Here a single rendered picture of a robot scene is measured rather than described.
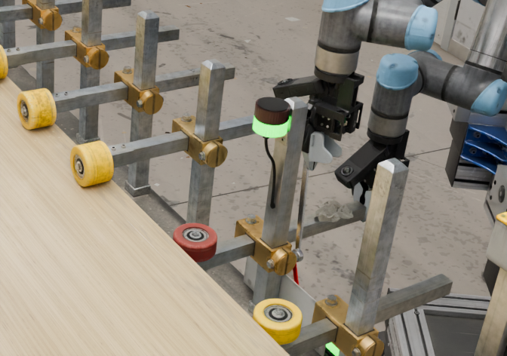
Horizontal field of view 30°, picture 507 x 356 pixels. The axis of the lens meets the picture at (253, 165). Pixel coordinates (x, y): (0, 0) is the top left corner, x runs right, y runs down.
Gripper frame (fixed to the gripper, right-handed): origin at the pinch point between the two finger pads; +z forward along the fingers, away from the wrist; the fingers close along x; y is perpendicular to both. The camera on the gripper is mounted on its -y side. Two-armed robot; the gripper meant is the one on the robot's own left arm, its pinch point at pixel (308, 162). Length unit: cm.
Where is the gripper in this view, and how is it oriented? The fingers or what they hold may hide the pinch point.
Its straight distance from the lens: 177.2
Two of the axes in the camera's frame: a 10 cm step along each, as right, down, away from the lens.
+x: 5.6, -3.5, 7.5
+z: -1.1, 8.7, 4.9
